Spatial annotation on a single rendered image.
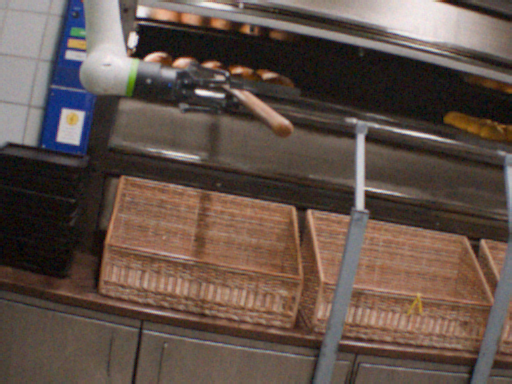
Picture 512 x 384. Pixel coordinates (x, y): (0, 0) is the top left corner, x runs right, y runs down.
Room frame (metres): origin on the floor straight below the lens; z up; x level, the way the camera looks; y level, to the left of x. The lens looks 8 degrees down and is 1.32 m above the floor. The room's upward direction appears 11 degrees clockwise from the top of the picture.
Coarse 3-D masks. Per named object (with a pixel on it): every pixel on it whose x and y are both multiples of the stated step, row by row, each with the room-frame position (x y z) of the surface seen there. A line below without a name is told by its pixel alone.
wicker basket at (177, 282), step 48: (144, 192) 3.26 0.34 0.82; (192, 192) 3.28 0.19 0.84; (144, 240) 3.23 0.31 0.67; (192, 240) 3.25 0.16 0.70; (240, 240) 3.27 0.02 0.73; (288, 240) 3.25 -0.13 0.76; (144, 288) 2.81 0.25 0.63; (192, 288) 2.83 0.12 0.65; (240, 288) 2.84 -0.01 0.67; (288, 288) 2.85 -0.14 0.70
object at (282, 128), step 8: (240, 96) 2.48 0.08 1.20; (248, 96) 2.36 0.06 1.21; (248, 104) 2.26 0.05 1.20; (256, 104) 2.14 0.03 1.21; (264, 104) 2.11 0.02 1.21; (256, 112) 2.07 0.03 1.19; (264, 112) 1.97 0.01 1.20; (272, 112) 1.92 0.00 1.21; (264, 120) 1.92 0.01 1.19; (272, 120) 1.82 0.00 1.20; (280, 120) 1.77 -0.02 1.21; (272, 128) 1.79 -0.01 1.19; (280, 128) 1.75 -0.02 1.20; (288, 128) 1.75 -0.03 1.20; (280, 136) 1.76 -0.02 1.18; (288, 136) 1.76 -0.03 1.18
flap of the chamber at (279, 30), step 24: (144, 0) 3.14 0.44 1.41; (216, 24) 3.28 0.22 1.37; (240, 24) 3.22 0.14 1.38; (264, 24) 3.18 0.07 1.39; (288, 24) 3.19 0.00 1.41; (336, 48) 3.34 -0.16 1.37; (360, 48) 3.26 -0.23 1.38; (384, 48) 3.22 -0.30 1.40; (432, 72) 3.41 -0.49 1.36; (456, 72) 3.31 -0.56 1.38; (480, 72) 3.26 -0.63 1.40
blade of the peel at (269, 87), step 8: (192, 72) 3.53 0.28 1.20; (200, 72) 3.53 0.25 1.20; (232, 80) 3.54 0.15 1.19; (240, 80) 3.55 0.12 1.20; (248, 80) 3.55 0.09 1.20; (256, 88) 3.55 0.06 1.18; (264, 88) 3.56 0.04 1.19; (272, 88) 3.56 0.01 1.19; (280, 88) 3.56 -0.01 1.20; (288, 88) 3.57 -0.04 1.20; (296, 96) 3.57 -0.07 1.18
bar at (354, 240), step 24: (216, 96) 2.94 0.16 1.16; (312, 120) 2.98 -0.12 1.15; (336, 120) 2.98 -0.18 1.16; (360, 120) 3.00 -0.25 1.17; (360, 144) 2.95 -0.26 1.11; (432, 144) 3.02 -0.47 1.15; (456, 144) 3.02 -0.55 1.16; (360, 168) 2.89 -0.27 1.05; (504, 168) 3.05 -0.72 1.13; (360, 192) 2.83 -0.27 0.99; (360, 216) 2.76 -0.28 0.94; (360, 240) 2.77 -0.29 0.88; (504, 264) 2.83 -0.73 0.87; (336, 288) 2.78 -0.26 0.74; (504, 288) 2.81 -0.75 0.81; (336, 312) 2.76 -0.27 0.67; (504, 312) 2.82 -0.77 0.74; (336, 336) 2.76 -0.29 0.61; (480, 360) 2.82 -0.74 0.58
